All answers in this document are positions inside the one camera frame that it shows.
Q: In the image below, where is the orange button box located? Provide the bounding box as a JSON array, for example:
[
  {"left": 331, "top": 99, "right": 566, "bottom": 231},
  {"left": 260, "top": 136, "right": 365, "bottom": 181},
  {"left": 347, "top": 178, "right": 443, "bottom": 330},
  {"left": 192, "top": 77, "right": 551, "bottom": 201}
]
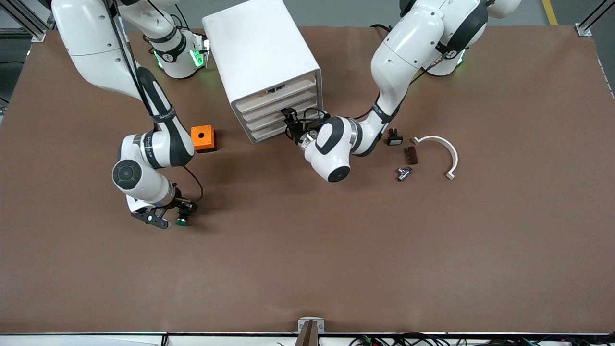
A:
[{"left": 191, "top": 125, "right": 217, "bottom": 153}]

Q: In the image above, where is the white table edge rail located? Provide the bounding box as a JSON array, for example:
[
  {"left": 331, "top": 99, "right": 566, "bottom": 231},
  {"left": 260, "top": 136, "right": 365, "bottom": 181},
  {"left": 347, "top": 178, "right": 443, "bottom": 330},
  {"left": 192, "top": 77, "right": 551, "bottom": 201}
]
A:
[{"left": 0, "top": 332, "right": 615, "bottom": 346}]

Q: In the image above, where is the white curved bracket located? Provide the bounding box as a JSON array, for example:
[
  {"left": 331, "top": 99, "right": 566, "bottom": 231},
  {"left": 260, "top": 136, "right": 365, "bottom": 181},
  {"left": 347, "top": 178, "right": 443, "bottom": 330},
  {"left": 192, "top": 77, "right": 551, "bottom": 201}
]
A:
[{"left": 412, "top": 136, "right": 459, "bottom": 181}]

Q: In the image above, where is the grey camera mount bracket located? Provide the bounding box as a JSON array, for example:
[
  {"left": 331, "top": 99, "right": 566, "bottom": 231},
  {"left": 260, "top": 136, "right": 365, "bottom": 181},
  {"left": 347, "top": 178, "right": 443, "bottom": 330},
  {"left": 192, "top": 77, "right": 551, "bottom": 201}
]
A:
[{"left": 297, "top": 317, "right": 325, "bottom": 334}]

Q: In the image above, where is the aluminium frame profile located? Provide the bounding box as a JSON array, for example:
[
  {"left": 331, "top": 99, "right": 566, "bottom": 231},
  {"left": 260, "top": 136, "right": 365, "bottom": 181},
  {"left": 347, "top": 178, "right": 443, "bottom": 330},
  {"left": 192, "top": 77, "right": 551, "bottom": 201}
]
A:
[
  {"left": 575, "top": 0, "right": 615, "bottom": 38},
  {"left": 0, "top": 0, "right": 53, "bottom": 43}
]

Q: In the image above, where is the black cable bundle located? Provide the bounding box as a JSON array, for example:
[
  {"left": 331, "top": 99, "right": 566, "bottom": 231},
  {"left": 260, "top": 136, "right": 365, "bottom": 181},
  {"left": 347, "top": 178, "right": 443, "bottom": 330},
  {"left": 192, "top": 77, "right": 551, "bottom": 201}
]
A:
[{"left": 348, "top": 332, "right": 615, "bottom": 346}]

